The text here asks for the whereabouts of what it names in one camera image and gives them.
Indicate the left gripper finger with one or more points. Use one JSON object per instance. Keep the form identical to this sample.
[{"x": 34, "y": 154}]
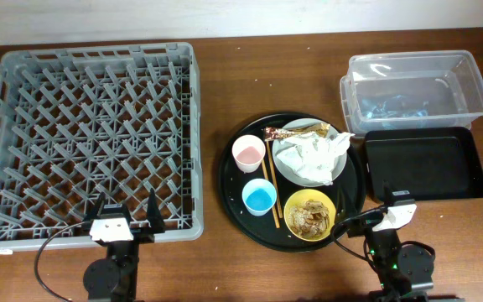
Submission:
[
  {"x": 96, "y": 209},
  {"x": 154, "y": 216}
]

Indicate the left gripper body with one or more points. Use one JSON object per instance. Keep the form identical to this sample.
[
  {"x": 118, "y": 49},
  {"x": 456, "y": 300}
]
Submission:
[{"x": 142, "y": 237}]

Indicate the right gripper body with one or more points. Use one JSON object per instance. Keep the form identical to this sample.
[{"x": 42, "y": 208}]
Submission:
[{"x": 365, "y": 224}]

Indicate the brown food scraps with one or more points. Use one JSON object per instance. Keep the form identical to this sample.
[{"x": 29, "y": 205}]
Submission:
[{"x": 309, "y": 219}]

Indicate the white paper napkin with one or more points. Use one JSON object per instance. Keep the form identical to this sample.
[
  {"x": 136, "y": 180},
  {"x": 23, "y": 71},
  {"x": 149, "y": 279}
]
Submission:
[{"x": 312, "y": 157}]

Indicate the yellow bowl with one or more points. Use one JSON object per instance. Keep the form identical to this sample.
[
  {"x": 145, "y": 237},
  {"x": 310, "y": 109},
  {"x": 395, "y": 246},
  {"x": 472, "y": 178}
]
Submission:
[{"x": 310, "y": 194}]

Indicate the grey round plate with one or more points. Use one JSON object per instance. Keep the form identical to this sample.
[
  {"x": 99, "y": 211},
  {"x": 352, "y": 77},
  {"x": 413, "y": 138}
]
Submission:
[{"x": 288, "y": 173}]

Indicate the blue plastic cup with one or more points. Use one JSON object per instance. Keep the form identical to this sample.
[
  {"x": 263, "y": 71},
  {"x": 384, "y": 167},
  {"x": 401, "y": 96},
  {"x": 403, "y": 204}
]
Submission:
[{"x": 259, "y": 196}]

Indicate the pink plastic cup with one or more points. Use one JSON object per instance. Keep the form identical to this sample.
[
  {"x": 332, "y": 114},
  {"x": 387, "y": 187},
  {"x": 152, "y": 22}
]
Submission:
[{"x": 248, "y": 152}]

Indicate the wooden chopstick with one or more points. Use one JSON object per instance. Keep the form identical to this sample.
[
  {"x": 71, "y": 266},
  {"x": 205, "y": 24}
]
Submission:
[
  {"x": 274, "y": 178},
  {"x": 275, "y": 215}
]

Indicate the gold foil snack wrapper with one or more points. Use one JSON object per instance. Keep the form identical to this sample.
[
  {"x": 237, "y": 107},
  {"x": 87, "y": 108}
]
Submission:
[{"x": 270, "y": 134}]

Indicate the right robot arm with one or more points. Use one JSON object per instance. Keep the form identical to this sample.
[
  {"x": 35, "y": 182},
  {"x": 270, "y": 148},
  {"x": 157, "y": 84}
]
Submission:
[{"x": 404, "y": 269}]

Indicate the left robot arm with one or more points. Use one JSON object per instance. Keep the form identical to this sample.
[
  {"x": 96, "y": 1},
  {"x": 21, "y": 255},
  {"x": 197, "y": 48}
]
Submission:
[{"x": 114, "y": 277}]

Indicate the black rectangular waste tray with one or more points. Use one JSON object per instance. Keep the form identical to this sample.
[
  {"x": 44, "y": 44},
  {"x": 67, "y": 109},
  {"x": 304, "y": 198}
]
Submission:
[{"x": 425, "y": 163}]

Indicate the grey plastic dishwasher rack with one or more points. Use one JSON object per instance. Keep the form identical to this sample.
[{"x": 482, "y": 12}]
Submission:
[{"x": 121, "y": 122}]

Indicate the clear plastic waste bin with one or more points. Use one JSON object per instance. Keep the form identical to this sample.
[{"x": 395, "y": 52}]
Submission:
[{"x": 408, "y": 90}]

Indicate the round black serving tray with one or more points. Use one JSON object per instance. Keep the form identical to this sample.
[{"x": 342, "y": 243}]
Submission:
[{"x": 347, "y": 192}]

